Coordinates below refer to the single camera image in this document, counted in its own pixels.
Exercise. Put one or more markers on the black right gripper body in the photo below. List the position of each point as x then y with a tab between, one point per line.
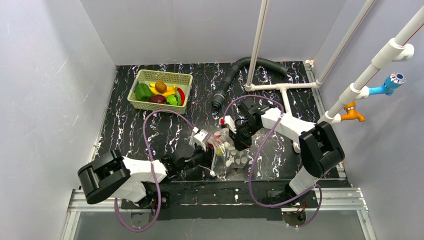
241	139

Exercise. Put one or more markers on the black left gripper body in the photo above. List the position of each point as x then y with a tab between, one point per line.
205	157

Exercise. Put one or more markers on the clear zip top bag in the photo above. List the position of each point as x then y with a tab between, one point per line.
234	159

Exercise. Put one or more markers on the red fake chili pepper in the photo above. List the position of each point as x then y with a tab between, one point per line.
182	96

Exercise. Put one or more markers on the yellow fake banana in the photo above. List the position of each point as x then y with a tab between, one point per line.
171	89

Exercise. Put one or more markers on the brown fake kiwi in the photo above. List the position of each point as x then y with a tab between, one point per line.
160	87

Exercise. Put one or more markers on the dark green bell pepper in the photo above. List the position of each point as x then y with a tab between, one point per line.
143	92

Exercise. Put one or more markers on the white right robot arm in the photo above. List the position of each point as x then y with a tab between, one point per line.
320	149

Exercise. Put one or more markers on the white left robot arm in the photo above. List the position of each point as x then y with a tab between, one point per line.
113	175

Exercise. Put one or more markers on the green plastic basket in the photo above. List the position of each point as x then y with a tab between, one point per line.
184	81

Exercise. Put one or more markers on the orange tap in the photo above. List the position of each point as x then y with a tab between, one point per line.
351	113

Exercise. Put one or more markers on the blue tap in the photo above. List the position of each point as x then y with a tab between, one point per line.
391	83

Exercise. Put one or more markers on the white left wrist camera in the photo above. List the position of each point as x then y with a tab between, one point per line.
199	137

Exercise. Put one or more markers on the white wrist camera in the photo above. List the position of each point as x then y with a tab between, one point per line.
228	125
199	137

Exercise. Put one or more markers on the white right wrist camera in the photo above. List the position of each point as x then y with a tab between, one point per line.
228	125

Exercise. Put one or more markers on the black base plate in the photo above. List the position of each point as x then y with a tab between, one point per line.
212	200

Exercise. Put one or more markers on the aluminium frame rail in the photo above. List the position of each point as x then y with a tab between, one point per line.
341	214

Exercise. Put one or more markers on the white PVC pipe frame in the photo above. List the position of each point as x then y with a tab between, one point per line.
397	49

